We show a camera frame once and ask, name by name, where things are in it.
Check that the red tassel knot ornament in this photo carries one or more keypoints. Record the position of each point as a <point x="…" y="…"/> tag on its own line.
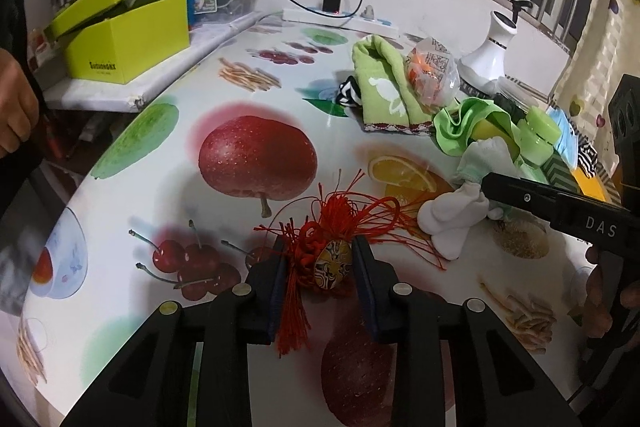
<point x="330" y="212"/>

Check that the heart print curtain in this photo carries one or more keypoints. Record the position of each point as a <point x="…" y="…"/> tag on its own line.
<point x="605" y="57"/>

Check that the clear container dark contents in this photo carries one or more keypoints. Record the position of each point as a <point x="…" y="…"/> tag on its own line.
<point x="520" y="93"/>

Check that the pale green sock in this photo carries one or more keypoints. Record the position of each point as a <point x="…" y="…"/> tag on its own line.
<point x="487" y="159"/>

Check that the clear plastic bag orange contents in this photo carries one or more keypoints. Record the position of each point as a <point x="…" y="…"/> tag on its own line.
<point x="430" y="72"/>

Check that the black spray nozzle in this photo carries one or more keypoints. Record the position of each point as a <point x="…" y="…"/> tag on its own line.
<point x="520" y="7"/>

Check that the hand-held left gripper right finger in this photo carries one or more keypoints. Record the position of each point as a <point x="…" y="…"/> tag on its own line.
<point x="364" y="292"/>

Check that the yellow sponge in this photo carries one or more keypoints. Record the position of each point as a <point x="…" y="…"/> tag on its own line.
<point x="487" y="131"/>

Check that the small black white striped cloth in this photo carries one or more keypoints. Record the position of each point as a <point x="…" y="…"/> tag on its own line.
<point x="589" y="159"/>

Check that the person's right hand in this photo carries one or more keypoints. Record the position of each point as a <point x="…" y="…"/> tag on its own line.
<point x="597" y="307"/>

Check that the lime green lidded box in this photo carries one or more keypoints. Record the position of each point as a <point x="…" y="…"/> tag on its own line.
<point x="130" y="42"/>

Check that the fruit printed tablecloth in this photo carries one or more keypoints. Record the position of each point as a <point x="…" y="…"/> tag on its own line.
<point x="165" y="187"/>

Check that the bright green satin cloth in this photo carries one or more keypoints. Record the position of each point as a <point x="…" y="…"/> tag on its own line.
<point x="450" y="127"/>

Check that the orange packet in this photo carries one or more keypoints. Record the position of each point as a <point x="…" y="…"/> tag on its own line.
<point x="590" y="184"/>

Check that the green plastic jar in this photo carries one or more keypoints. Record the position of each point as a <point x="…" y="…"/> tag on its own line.
<point x="540" y="127"/>

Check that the white power strip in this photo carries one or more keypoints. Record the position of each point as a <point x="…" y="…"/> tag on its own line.
<point x="370" y="27"/>

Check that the blue face mask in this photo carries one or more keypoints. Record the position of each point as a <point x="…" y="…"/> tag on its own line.
<point x="567" y="134"/>

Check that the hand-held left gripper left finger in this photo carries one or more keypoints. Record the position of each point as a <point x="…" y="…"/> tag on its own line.
<point x="275" y="292"/>

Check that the white handheld massager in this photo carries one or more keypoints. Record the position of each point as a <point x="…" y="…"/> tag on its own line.
<point x="487" y="57"/>

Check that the white sock pair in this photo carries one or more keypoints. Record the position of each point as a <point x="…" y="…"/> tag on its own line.
<point x="450" y="217"/>

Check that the white side shelf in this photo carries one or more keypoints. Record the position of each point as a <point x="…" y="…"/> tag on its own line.
<point x="90" y="94"/>

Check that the small grey plug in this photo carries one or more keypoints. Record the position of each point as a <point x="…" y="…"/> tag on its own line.
<point x="369" y="12"/>

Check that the green towel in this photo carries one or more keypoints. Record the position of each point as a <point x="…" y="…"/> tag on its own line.
<point x="385" y="87"/>

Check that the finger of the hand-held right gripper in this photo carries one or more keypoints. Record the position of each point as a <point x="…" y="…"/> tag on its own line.
<point x="520" y="196"/>

